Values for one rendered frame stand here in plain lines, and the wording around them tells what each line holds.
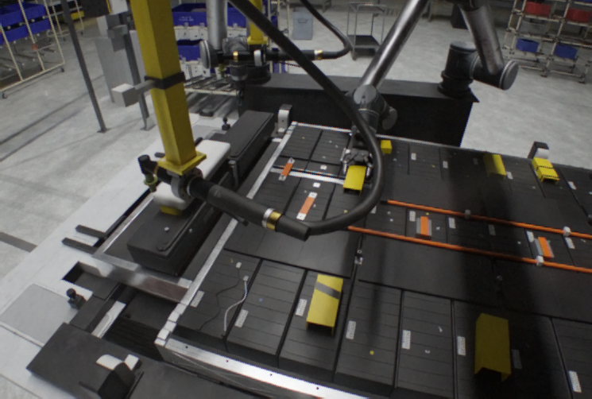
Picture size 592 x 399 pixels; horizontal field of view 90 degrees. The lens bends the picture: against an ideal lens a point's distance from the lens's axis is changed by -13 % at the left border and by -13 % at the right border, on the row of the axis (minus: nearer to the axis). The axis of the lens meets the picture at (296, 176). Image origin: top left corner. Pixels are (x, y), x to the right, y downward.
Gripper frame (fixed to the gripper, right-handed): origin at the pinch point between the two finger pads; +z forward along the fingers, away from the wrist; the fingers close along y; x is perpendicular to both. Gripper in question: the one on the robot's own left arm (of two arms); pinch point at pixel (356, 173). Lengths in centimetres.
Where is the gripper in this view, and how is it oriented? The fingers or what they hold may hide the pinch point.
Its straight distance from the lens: 140.2
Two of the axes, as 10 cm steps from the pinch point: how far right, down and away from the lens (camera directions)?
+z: -2.1, 9.5, -2.1
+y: -9.6, -1.7, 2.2
